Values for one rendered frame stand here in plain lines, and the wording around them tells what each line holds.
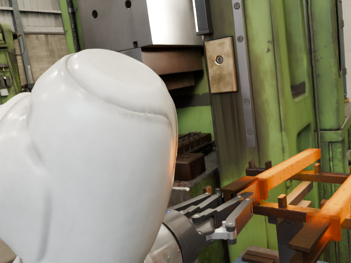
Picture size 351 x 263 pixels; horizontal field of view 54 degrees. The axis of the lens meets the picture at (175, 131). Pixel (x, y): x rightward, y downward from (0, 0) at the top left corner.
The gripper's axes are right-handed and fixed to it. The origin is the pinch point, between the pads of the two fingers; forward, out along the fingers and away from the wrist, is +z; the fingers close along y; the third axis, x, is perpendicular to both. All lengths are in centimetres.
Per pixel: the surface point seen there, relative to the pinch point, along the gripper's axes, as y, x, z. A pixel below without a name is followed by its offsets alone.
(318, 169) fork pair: 2.4, -3.9, 29.9
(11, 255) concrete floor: -255, -105, 55
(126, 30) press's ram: -57, 38, 32
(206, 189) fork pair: -13.7, -3.6, 8.6
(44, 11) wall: -873, 257, 488
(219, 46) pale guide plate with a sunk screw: -32, 29, 48
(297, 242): 11.5, -2.9, -6.2
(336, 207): 12.5, -3.0, 7.4
